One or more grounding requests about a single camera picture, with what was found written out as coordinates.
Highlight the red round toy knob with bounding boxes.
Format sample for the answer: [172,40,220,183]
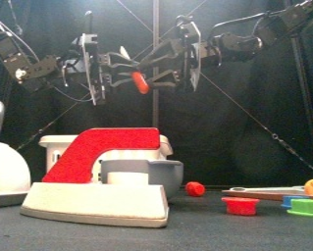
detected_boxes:
[184,180,208,198]

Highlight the white toy iron red handle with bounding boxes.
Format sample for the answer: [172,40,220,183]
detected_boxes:
[20,126,172,229]

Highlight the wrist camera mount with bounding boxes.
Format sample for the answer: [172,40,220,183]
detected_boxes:
[174,13,197,33]
[78,10,99,47]

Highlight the thin diagonal brace cable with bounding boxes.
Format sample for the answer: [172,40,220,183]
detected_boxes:
[114,0,313,179]
[15,0,209,152]

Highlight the grey toy pot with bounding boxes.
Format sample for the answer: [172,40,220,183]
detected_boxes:
[99,158,185,200]

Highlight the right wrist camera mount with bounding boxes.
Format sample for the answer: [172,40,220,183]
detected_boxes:
[174,13,197,33]

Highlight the white cylinder block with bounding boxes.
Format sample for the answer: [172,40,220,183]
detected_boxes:
[106,171,152,186]

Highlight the brown wooden toy board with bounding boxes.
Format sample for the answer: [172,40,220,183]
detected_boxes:
[220,188,313,202]

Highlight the white toy kettle grey handle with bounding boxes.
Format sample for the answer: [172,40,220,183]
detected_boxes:
[0,97,32,209]

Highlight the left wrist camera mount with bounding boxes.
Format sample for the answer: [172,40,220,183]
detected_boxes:
[78,10,99,47]

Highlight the grey vertical frame pole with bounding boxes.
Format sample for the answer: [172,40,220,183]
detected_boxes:
[152,0,161,129]

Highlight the white plastic basket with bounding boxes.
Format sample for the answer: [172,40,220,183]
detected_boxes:
[36,132,174,184]

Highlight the red toy bowl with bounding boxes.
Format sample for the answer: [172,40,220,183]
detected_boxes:
[220,196,261,217]

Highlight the silver toy wrench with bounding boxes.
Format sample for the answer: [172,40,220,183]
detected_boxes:
[228,185,307,194]

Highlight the orange-handled toy screwdriver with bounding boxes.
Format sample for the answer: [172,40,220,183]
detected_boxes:
[130,70,153,95]

